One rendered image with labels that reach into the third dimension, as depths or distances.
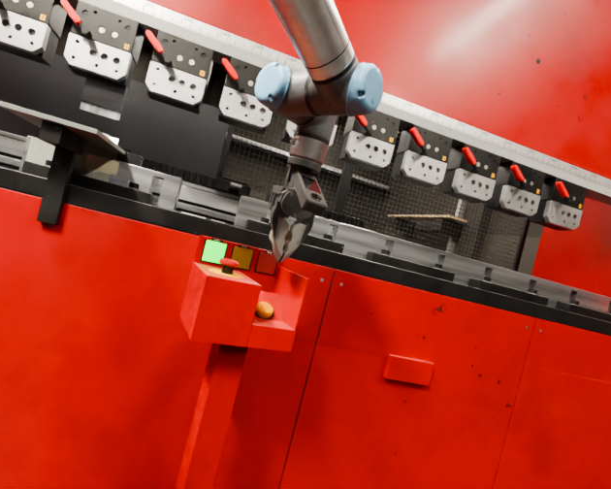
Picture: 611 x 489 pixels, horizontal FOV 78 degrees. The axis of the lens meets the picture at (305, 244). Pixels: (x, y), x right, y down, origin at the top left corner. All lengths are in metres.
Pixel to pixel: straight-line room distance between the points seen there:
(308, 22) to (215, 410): 0.70
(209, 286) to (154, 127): 1.12
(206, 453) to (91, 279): 0.49
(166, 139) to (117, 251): 0.77
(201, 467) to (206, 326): 0.31
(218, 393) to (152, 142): 1.15
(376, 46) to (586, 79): 0.83
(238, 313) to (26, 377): 0.61
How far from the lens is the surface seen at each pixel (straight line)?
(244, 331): 0.73
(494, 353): 1.41
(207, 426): 0.85
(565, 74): 1.75
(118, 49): 1.22
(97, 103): 1.23
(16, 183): 1.10
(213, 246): 0.84
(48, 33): 1.29
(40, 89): 1.84
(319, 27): 0.57
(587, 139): 1.78
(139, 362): 1.09
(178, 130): 1.70
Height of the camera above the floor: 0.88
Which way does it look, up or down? level
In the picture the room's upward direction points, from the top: 14 degrees clockwise
